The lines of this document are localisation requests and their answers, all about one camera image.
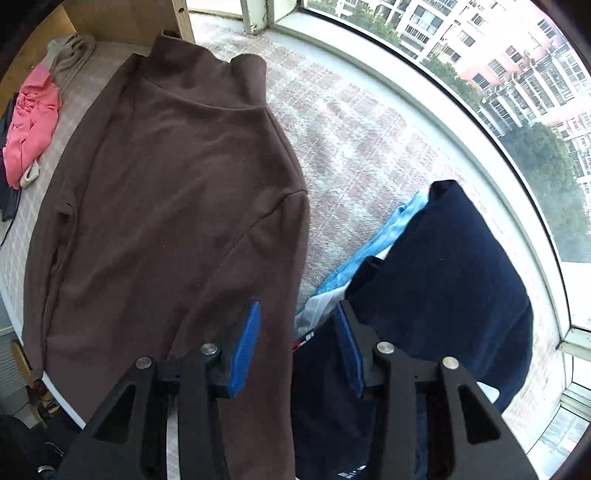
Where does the wooden stool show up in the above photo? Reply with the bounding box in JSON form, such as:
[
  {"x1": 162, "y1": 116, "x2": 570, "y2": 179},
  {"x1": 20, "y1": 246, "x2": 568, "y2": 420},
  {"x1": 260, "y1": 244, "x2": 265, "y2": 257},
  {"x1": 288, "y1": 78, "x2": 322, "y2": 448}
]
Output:
[{"x1": 9, "y1": 339, "x2": 62, "y2": 428}]

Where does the beige knit sweater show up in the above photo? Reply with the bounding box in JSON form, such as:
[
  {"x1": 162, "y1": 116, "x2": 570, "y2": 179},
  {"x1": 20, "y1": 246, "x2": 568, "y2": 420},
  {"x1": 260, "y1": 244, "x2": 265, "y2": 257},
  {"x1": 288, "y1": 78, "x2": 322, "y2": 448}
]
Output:
[{"x1": 46, "y1": 34, "x2": 97, "y2": 89}]

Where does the navy folded sweatshirt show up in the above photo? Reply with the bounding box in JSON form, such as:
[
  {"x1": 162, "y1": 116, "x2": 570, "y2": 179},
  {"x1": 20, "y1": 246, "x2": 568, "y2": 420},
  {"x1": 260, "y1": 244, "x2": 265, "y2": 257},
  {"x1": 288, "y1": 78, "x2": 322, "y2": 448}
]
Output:
[{"x1": 291, "y1": 180, "x2": 534, "y2": 480}]

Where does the person's black jacket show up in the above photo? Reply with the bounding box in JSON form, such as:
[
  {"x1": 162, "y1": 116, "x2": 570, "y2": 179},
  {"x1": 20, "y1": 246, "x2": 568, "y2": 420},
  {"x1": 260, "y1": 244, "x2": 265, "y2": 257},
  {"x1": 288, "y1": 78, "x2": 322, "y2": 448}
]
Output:
[{"x1": 0, "y1": 413, "x2": 85, "y2": 480}]

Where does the pink garment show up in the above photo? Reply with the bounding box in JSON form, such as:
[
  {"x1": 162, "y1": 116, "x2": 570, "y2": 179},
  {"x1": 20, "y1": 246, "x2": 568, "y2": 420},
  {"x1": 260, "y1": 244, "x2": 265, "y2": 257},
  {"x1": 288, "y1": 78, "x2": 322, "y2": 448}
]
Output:
[{"x1": 2, "y1": 66, "x2": 64, "y2": 190}]

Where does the light blue folded garment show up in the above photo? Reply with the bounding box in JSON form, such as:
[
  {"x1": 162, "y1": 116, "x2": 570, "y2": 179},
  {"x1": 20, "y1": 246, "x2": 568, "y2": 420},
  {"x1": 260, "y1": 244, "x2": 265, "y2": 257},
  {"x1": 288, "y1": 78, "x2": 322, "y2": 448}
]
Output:
[{"x1": 314, "y1": 190, "x2": 433, "y2": 297}]

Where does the light wooden cabinet panel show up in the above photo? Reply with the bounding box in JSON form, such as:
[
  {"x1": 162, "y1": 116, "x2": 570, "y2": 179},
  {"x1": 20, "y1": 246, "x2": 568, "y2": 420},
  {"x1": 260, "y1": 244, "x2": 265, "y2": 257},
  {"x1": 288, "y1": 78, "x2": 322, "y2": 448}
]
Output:
[{"x1": 60, "y1": 0, "x2": 190, "y2": 45}]

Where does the brown fleece sweater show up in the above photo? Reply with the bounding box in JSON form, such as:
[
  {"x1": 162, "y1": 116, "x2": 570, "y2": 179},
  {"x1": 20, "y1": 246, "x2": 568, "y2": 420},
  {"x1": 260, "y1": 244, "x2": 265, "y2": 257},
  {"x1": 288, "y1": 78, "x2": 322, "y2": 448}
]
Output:
[{"x1": 23, "y1": 30, "x2": 311, "y2": 480}]

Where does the white folded garment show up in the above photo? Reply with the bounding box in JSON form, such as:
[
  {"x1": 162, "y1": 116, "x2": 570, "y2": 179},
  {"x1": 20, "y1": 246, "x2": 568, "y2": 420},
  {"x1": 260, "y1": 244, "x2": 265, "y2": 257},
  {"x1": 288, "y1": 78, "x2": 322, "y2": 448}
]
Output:
[{"x1": 295, "y1": 286, "x2": 348, "y2": 339}]

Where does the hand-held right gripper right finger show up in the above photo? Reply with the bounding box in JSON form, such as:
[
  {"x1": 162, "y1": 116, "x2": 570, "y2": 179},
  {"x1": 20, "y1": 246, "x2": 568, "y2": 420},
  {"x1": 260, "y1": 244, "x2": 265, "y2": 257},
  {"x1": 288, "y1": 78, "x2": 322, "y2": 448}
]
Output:
[{"x1": 335, "y1": 300, "x2": 539, "y2": 480}]

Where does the large bay window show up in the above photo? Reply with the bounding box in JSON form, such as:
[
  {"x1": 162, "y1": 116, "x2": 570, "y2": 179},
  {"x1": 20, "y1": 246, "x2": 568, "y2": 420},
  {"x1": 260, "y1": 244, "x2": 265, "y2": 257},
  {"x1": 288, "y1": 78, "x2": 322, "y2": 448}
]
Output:
[{"x1": 185, "y1": 0, "x2": 591, "y2": 462}]

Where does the dark grey garment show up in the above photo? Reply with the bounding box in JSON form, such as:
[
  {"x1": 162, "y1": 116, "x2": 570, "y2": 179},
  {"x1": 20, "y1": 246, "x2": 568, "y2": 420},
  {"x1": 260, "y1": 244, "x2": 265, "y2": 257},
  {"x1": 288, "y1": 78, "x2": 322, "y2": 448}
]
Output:
[{"x1": 0, "y1": 92, "x2": 24, "y2": 223}]

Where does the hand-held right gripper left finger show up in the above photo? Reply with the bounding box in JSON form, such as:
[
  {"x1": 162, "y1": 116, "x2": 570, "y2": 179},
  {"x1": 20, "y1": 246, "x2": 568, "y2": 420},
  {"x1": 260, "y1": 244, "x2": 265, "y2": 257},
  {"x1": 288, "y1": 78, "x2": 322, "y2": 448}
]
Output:
[{"x1": 55, "y1": 301, "x2": 262, "y2": 480}]

